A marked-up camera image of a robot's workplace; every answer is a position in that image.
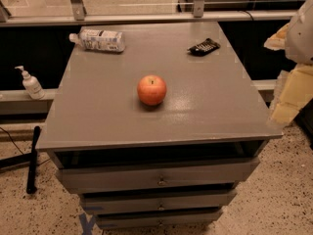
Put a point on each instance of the grey drawer cabinet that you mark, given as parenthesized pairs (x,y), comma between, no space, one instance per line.
(160,133)

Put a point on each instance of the grey drawer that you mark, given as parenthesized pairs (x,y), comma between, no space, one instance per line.
(152,176)
(162,202)
(157,218)

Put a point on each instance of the clear plastic water bottle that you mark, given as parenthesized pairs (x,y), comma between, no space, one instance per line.
(99,40)

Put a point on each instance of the middle grey drawer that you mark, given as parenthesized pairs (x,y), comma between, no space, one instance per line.
(162,202)

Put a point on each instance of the top grey drawer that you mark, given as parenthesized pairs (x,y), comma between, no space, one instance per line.
(152,176)

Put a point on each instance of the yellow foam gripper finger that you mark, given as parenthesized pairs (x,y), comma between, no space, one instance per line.
(292,92)
(277,40)

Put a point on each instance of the red apple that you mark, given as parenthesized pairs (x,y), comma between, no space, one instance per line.
(151,90)

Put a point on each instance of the white pump dispenser bottle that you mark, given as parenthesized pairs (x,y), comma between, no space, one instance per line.
(31,84)

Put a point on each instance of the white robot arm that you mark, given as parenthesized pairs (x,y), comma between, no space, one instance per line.
(299,38)

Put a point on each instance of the bottom grey drawer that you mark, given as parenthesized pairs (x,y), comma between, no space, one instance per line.
(157,218)

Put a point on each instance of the black stand leg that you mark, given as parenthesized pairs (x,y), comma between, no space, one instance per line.
(30,187)

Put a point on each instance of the metal window rail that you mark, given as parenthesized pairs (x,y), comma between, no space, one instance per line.
(211,16)

